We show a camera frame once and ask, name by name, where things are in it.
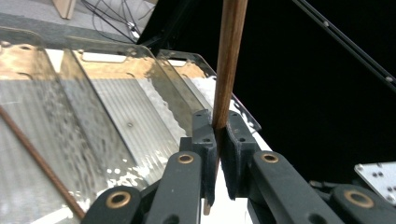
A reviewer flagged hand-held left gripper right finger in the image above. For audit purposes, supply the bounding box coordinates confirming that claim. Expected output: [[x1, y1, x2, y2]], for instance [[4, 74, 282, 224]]
[[221, 111, 260, 200]]

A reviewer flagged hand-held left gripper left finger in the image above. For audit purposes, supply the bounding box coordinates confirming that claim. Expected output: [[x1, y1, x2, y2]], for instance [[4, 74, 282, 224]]
[[180, 109, 219, 207]]

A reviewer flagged clear plastic bin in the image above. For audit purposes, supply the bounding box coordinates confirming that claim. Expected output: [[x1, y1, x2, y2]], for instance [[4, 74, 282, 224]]
[[0, 26, 148, 224], [64, 35, 204, 188], [155, 49, 262, 133]]

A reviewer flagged brown wooden chopstick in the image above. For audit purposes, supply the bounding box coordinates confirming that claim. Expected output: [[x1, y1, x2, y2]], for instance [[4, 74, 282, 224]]
[[0, 105, 86, 219], [203, 0, 249, 217]]

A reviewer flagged black curtain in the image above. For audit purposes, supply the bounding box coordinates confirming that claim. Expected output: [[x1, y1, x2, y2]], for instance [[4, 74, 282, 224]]
[[136, 0, 396, 185]]

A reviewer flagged black metal stand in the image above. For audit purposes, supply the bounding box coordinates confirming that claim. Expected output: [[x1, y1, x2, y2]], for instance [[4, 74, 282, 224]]
[[291, 0, 396, 91]]

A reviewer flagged bundle of black cables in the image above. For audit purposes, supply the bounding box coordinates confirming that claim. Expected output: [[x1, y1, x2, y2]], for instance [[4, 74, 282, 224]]
[[79, 0, 157, 45]]

